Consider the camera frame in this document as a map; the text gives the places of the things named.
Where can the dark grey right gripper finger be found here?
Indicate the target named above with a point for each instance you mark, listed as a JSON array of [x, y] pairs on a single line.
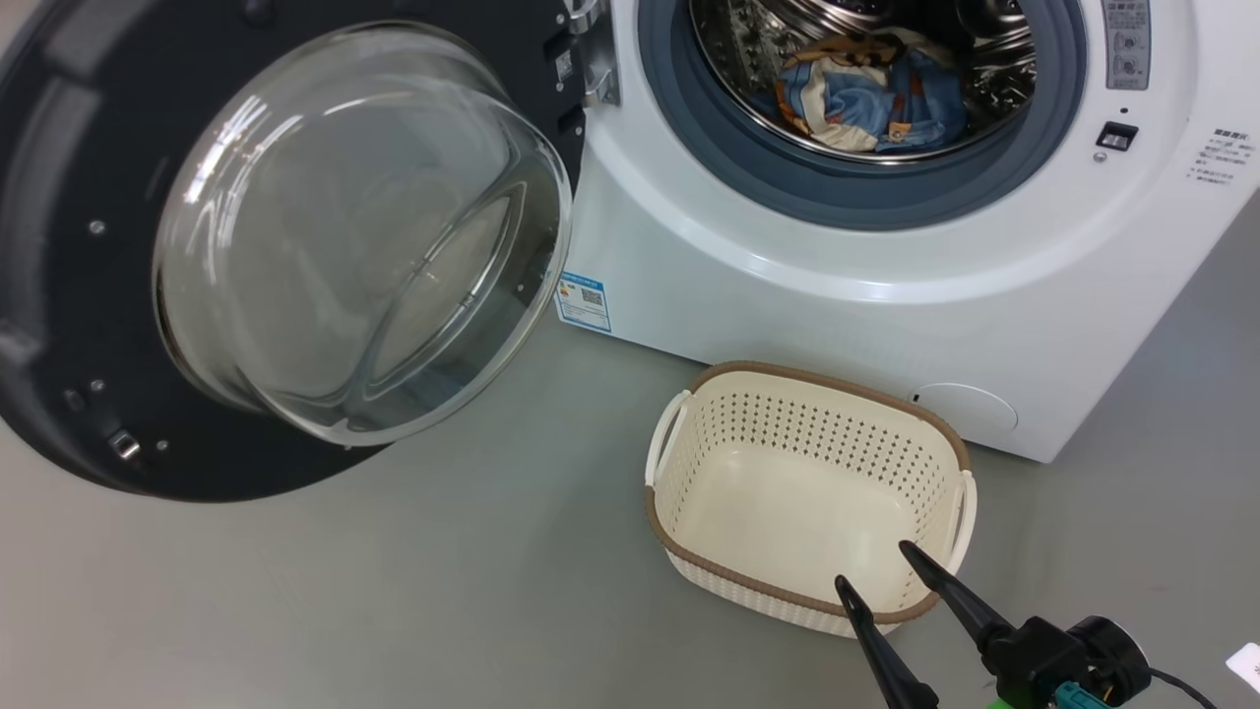
[[955, 596], [886, 665]]

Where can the dark round glass washer door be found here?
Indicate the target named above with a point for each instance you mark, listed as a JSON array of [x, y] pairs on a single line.
[[59, 295]]

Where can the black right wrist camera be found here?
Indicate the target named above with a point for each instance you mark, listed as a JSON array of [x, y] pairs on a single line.
[[1117, 655]]

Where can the blue cartoon print garment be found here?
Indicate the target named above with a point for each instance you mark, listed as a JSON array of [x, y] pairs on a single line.
[[856, 98]]

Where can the blue energy label sticker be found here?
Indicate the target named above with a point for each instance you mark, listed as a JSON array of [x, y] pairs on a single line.
[[583, 302]]

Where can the cream coloured garment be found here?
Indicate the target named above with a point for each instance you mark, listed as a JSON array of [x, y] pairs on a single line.
[[847, 136]]

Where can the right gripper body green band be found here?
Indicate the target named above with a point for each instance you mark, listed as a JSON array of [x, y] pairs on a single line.
[[1034, 665]]

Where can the white front-load washing machine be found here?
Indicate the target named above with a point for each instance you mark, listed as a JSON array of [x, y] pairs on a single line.
[[886, 295]]

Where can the cream perforated laundry basket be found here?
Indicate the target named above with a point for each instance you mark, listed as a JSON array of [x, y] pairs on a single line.
[[787, 492]]

